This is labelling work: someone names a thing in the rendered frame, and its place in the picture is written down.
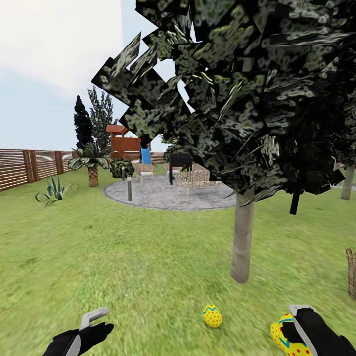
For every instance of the easter egg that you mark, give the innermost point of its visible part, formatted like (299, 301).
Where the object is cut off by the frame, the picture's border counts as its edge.
(292, 349)
(212, 316)
(275, 334)

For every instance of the charcoal grill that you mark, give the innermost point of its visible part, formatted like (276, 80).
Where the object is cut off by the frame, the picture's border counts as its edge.
(179, 160)

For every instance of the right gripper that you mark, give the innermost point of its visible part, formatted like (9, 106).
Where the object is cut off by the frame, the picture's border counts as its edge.
(289, 331)

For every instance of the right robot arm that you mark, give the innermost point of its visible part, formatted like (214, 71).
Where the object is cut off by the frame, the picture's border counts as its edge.
(310, 328)

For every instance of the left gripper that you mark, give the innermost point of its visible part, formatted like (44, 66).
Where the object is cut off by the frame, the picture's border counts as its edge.
(97, 334)

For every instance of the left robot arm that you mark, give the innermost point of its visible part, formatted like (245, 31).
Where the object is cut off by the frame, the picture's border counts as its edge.
(75, 342)

